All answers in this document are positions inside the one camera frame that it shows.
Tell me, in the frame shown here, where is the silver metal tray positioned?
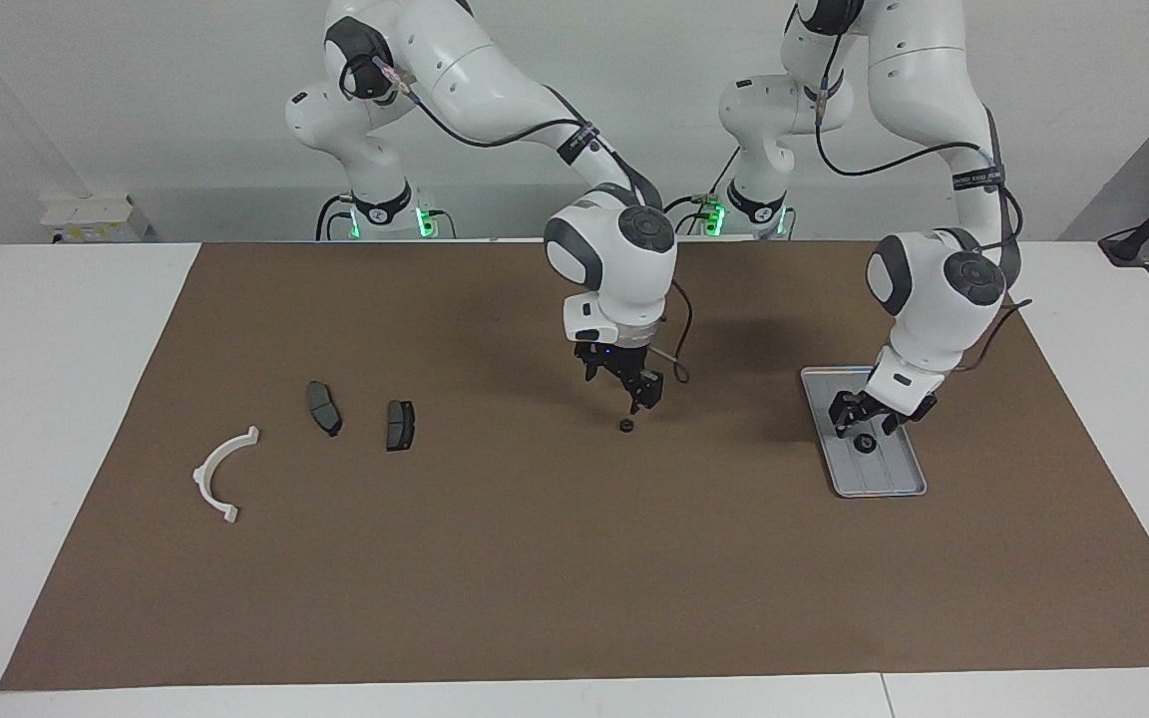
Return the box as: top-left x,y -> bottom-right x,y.
800,366 -> 929,499

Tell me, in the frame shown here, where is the brown table mat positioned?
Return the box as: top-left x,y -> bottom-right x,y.
0,239 -> 1149,691

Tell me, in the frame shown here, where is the dark grey rectangular brake pad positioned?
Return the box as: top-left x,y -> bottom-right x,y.
385,400 -> 418,453

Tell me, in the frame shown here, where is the dark grey curved brake pad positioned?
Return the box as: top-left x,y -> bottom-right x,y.
306,381 -> 343,438

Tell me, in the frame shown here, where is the white power strip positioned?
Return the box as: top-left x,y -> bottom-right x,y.
40,194 -> 152,245

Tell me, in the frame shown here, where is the black left base cable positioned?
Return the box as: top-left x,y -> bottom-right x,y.
662,150 -> 743,237

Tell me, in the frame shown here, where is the black base cable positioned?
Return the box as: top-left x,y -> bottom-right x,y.
315,194 -> 356,240
662,150 -> 743,237

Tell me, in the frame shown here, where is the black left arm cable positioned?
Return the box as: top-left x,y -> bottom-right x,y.
814,60 -> 1034,375

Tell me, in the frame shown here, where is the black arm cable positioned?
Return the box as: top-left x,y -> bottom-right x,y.
340,55 -> 692,383
814,60 -> 1034,375

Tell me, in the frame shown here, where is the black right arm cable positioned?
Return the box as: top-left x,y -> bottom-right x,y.
340,55 -> 692,383

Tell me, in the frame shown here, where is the black right base cable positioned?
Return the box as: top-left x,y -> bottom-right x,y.
315,194 -> 356,240

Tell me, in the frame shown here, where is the white curved plastic bracket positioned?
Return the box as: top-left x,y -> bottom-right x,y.
192,426 -> 261,525

